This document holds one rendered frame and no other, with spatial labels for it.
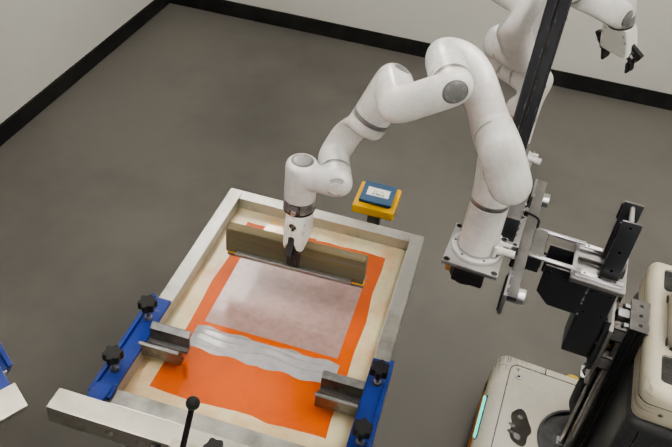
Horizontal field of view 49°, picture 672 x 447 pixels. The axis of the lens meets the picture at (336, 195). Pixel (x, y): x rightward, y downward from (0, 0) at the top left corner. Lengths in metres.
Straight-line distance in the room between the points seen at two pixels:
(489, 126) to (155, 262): 2.14
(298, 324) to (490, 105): 0.72
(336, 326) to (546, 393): 1.11
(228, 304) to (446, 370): 1.40
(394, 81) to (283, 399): 0.75
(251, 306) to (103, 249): 1.69
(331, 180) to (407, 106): 0.27
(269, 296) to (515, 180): 0.71
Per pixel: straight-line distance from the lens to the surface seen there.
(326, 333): 1.85
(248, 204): 2.16
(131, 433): 1.58
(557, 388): 2.81
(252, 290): 1.93
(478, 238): 1.80
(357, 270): 1.79
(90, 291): 3.32
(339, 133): 1.68
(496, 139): 1.55
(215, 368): 1.77
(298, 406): 1.71
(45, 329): 3.21
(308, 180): 1.63
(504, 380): 2.76
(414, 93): 1.46
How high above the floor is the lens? 2.34
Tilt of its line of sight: 38 degrees down
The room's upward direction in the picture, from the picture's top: 7 degrees clockwise
